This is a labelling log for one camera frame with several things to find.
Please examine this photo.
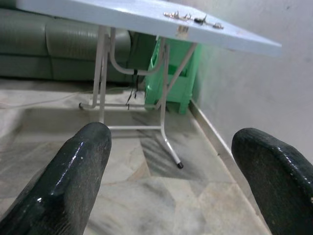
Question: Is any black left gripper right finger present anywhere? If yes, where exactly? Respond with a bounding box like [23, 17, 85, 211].
[231, 127, 313, 235]

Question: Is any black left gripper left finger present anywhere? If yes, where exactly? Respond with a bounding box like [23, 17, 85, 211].
[0, 121, 112, 235]

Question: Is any green plastic crate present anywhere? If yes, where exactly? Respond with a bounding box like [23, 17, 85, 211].
[144, 36, 202, 115]

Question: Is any green sofa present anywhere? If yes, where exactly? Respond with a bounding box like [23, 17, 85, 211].
[0, 7, 157, 83]

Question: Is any white folding table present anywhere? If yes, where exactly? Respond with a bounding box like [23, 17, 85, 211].
[16, 0, 283, 170]

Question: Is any white floor cable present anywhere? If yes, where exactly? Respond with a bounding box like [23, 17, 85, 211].
[0, 92, 96, 110]

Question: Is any black hanging cable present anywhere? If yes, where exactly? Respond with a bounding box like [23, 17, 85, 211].
[125, 69, 139, 111]

